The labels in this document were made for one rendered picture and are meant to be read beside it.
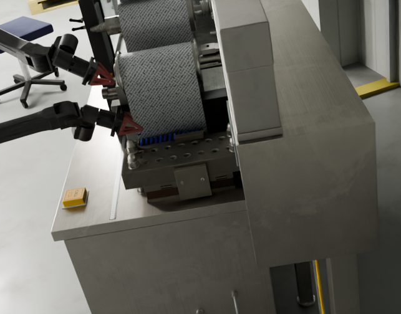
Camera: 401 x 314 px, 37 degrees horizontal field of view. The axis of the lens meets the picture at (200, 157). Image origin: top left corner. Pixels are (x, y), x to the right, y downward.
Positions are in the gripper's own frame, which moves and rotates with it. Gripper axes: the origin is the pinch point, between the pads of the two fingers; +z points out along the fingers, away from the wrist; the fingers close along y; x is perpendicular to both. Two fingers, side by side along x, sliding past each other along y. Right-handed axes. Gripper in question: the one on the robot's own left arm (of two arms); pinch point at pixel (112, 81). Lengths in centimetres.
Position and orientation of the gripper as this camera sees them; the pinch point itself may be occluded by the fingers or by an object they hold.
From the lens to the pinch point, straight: 203.0
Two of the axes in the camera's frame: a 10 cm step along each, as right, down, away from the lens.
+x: 4.7, -7.7, -4.2
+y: 0.8, 5.2, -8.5
